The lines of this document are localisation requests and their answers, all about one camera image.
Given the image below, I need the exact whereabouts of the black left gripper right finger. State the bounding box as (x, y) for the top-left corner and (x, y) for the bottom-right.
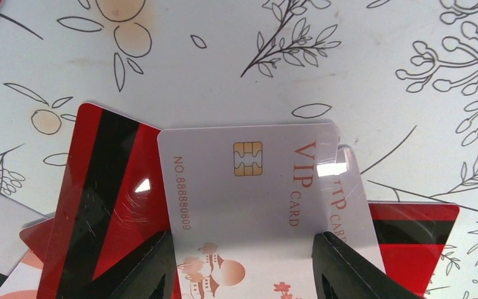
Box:
(312, 232), (419, 299)

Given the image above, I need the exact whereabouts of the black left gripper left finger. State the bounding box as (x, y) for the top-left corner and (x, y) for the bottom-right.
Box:
(56, 231), (176, 298)

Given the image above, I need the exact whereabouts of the red VIP card face up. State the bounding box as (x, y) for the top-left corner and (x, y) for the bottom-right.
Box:
(19, 218), (54, 262)

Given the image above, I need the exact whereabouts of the white card with red circle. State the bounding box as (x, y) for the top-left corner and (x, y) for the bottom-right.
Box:
(0, 250), (44, 299)

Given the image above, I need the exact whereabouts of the white VIP chip card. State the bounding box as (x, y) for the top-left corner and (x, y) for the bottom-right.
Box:
(157, 122), (339, 298)

